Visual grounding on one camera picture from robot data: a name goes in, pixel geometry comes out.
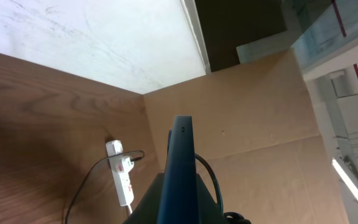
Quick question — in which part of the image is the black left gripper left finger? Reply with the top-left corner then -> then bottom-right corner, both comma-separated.
123,173 -> 164,224

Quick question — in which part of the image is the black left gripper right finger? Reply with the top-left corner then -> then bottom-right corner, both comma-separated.
196,174 -> 227,224

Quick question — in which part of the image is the blue smartphone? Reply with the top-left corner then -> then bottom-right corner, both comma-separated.
157,115 -> 200,224

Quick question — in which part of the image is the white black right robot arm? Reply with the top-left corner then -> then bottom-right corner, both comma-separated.
195,154 -> 251,224

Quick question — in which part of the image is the white power strip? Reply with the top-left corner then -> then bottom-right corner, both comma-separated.
105,140 -> 134,207

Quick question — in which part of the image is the black USB charging cable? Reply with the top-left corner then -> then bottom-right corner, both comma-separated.
64,150 -> 145,224

